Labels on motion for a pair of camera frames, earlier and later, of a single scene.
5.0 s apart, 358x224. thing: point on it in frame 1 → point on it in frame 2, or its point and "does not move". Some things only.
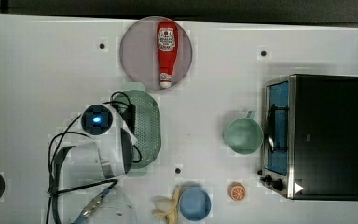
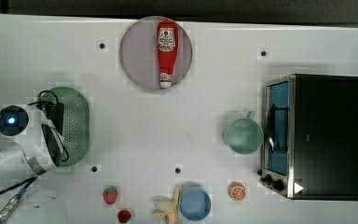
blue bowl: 195,203 does not move
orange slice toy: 236,190 does not move
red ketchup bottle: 167,44 does not move
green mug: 244,135 does not move
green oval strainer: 148,125 → 76,131
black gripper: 129,116 → 56,116
